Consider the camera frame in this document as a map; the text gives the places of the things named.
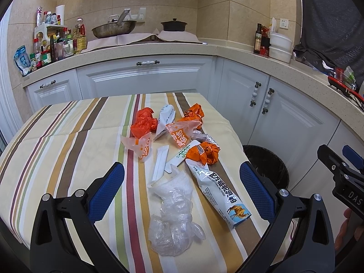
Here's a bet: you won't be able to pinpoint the white paper sleeve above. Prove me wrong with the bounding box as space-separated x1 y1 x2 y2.
151 145 169 184

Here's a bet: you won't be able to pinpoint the black trash bin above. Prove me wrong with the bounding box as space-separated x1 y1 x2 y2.
243 145 289 189

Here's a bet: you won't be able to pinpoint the person's hand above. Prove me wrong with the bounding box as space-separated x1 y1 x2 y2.
334 208 352 251

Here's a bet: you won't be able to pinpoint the red dish rack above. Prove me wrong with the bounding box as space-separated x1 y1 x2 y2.
328 66 363 107

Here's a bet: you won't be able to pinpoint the white blue camel milk pouch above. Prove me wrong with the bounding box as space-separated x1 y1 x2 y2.
185 159 251 228

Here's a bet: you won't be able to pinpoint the striped tablecloth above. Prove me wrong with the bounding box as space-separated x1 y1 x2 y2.
1 92 268 272

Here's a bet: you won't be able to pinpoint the clear crumpled plastic bag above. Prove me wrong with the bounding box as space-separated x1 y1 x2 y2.
148 192 206 256

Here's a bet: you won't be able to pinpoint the orange crumpled wrapper near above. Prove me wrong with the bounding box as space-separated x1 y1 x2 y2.
186 142 220 165

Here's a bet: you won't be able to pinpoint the orange crumpled wrapper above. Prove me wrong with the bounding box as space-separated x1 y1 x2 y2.
186 142 220 165
179 104 204 130

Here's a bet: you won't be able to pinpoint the white stacked bowls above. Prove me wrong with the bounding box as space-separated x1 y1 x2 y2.
269 33 292 63

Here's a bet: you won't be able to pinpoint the person's dark grey shirt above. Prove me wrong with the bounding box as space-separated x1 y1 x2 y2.
294 0 363 77

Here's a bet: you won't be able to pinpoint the translucent bag orange print left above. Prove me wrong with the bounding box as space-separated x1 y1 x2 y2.
120 132 152 162

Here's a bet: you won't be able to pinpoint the translucent bag orange print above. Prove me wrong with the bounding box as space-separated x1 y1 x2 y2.
120 132 152 162
165 120 202 148

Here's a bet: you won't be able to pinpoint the silver foil wrapper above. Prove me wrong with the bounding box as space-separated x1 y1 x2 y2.
191 130 218 147

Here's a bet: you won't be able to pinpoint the orange crumpled wrapper far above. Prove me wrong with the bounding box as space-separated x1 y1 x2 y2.
179 104 204 130

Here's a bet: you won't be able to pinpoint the dark soy sauce bottle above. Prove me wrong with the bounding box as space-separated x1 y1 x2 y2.
254 23 262 54

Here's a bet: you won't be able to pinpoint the white sachet green text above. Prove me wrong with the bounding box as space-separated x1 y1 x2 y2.
164 140 200 174

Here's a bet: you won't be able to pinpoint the red-orange crumpled plastic bag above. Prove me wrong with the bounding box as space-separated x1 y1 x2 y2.
131 107 158 139

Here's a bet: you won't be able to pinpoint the translucent bag orange print right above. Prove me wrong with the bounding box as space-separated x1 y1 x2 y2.
165 120 202 148

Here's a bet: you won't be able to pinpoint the white crumpled paper bag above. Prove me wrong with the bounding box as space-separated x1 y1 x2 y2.
154 104 176 140

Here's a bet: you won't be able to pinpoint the blue white salt bag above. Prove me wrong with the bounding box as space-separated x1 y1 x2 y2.
14 45 31 76

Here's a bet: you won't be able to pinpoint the black clay pot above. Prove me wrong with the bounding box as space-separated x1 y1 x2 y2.
161 18 187 31

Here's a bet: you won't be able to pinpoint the beige stove cover cloth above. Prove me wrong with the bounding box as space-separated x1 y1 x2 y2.
82 31 202 53

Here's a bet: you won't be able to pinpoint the cooking oil bottle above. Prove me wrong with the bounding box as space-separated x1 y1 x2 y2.
73 17 87 54

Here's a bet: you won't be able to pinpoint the metal wok pan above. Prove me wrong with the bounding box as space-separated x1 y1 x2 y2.
92 9 136 39

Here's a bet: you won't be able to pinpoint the paper towel roll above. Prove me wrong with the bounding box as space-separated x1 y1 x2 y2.
56 4 65 25

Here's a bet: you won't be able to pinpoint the cabinet door handle right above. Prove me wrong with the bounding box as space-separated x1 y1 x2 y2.
262 88 275 115

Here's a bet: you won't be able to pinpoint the cabinet door handle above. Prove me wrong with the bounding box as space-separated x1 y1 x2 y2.
262 88 275 115
250 81 262 107

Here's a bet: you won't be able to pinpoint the cabinet door handle left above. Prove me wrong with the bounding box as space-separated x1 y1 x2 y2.
250 81 262 107

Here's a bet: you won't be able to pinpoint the white wall socket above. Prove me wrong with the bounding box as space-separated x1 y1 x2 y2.
279 18 289 30

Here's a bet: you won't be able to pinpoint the drawer handle left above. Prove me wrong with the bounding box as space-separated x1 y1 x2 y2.
40 80 56 89

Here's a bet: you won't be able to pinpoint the drawer handle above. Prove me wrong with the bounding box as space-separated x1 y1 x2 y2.
40 80 56 89
136 60 160 66

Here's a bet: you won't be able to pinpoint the drawer handle centre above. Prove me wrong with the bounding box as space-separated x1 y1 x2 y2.
136 60 160 66

